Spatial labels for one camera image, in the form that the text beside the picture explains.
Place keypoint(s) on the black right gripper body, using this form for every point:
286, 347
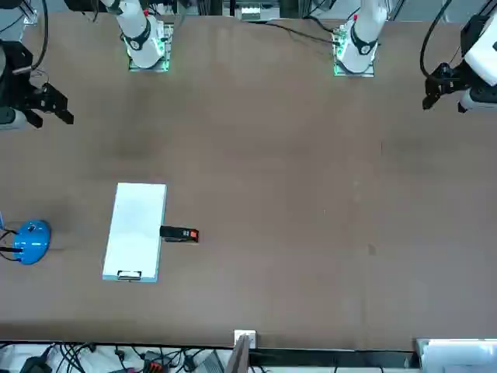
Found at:
15, 77

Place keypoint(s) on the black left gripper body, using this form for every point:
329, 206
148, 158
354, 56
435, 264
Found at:
456, 77

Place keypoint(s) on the black stapler with red end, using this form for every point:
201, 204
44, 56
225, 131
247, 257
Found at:
176, 233

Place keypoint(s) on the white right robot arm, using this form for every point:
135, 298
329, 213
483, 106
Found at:
140, 39

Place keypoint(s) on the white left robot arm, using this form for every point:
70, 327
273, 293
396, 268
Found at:
365, 39

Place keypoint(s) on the metal base plate right arm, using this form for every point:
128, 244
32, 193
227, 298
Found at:
166, 46

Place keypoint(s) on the metal base plate left arm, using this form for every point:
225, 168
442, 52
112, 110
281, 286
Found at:
338, 37

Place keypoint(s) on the blue dome-shaped device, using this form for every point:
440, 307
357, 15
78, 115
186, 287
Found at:
33, 242

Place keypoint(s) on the white paper sheet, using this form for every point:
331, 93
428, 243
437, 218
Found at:
136, 225

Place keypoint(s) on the light blue clipboard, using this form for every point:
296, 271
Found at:
108, 278

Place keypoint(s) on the black metal clipboard clip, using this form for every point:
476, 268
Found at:
129, 278

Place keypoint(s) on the grey white power strip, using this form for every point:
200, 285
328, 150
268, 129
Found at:
250, 13

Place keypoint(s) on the black power adapter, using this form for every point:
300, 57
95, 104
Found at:
35, 365

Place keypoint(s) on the white box with grey rim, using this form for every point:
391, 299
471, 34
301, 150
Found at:
458, 355

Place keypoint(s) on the black power strip red switches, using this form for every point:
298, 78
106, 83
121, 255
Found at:
153, 365

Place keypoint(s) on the brown wooden board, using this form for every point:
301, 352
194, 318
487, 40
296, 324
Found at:
238, 357

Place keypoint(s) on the white wall socket box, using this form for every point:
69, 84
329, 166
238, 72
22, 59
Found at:
244, 335

